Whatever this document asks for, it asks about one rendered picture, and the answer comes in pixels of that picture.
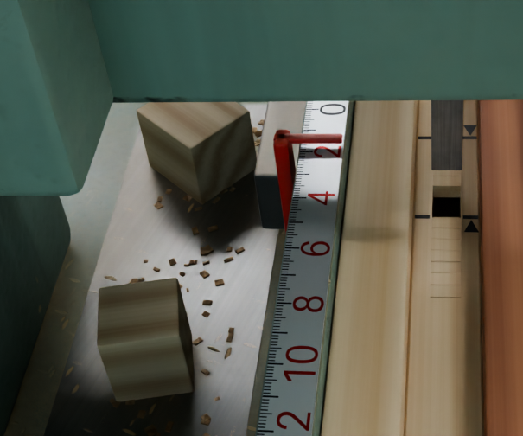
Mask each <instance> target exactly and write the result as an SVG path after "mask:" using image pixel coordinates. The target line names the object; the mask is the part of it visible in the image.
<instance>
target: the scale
mask: <svg viewBox="0 0 523 436"><path fill-rule="evenodd" d="M347 116H348V101H308V103H307V108H306V114H305V120H304V126H303V133H341V134H342V135H343V140H342V143H341V144H301V148H300V154H299V160H298V166H297V176H296V182H295V188H294V194H293V200H292V205H291V212H290V222H289V227H288V233H287V240H286V245H285V251H284V262H283V267H282V273H281V279H280V285H279V291H278V296H277V307H276V313H275V319H274V325H273V331H272V336H271V347H270V353H269V359H268V364H267V370H266V376H265V386H264V392H263V398H262V404H261V410H260V415H259V422H258V432H257V436H312V429H313V421H314V413H315V405H316V390H317V383H318V375H319V366H320V358H321V350H322V335H323V327H324V319H325V311H326V303H327V296H328V281H329V273H330V265H331V257H332V249H333V241H334V233H335V218H336V210H337V203H338V195H339V187H340V179H341V164H342V156H343V148H344V140H345V132H346V124H347Z"/></svg>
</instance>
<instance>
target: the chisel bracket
mask: <svg viewBox="0 0 523 436"><path fill-rule="evenodd" d="M88 3H89V6H90V10H91V13H92V19H93V22H94V26H95V29H96V32H97V36H98V39H99V45H100V48H101V52H102V55H103V59H104V62H105V68H106V72H107V74H108V78H109V81H110V85H111V88H112V94H113V102H112V103H143V102H261V101H381V100H499V99H523V0H88Z"/></svg>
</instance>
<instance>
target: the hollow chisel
mask: <svg viewBox="0 0 523 436"><path fill-rule="evenodd" d="M462 132H463V100H432V101H431V169H432V170H462Z"/></svg>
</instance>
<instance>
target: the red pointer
mask: <svg viewBox="0 0 523 436"><path fill-rule="evenodd" d="M342 140H343V135H342V134H341V133H290V131H289V130H277V131H276V134H275V135H274V139H273V141H274V143H273V149H274V155H275V161H276V168H277V179H278V186H279V192H280V199H281V205H282V211H283V218H284V229H285V236H286V231H287V225H288V220H289V213H290V203H291V197H292V191H293V186H294V180H295V174H296V167H295V160H294V153H293V146H292V144H341V143H342Z"/></svg>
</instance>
